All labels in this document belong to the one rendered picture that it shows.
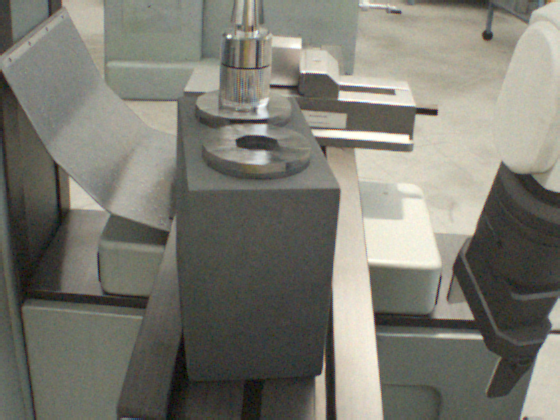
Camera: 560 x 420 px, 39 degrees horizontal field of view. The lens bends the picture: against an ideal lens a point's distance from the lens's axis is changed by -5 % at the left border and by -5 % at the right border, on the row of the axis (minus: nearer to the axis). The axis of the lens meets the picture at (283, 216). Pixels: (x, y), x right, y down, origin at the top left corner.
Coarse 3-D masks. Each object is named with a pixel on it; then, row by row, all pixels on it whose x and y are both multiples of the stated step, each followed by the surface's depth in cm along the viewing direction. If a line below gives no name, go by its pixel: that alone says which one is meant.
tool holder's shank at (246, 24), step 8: (240, 0) 71; (248, 0) 71; (256, 0) 71; (232, 8) 72; (240, 8) 71; (248, 8) 71; (256, 8) 71; (232, 16) 72; (240, 16) 72; (248, 16) 71; (256, 16) 72; (240, 24) 72; (248, 24) 72; (256, 24) 72; (240, 32) 73; (248, 32) 72; (256, 32) 73
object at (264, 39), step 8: (224, 32) 73; (232, 32) 73; (264, 32) 74; (224, 40) 73; (232, 40) 72; (240, 40) 72; (248, 40) 72; (256, 40) 72; (264, 40) 72; (272, 40) 74; (240, 48) 72; (248, 48) 72; (256, 48) 72
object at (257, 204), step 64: (192, 128) 74; (256, 128) 71; (192, 192) 62; (256, 192) 63; (320, 192) 64; (192, 256) 65; (256, 256) 66; (320, 256) 67; (192, 320) 68; (256, 320) 69; (320, 320) 70
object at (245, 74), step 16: (224, 48) 73; (224, 64) 74; (240, 64) 73; (256, 64) 73; (224, 80) 74; (240, 80) 73; (256, 80) 74; (224, 96) 75; (240, 96) 74; (256, 96) 74
